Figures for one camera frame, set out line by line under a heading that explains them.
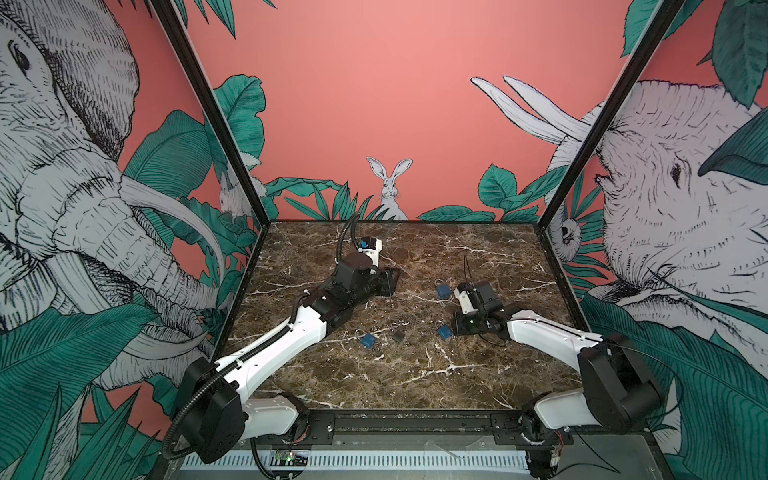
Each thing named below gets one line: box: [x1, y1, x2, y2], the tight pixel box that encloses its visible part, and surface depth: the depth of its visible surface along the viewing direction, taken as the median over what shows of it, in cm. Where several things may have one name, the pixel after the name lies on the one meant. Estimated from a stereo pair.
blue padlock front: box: [361, 333, 376, 349], surface depth 90 cm
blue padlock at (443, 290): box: [434, 278, 451, 299], surface depth 103 cm
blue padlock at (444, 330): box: [435, 320, 454, 340], surface depth 94 cm
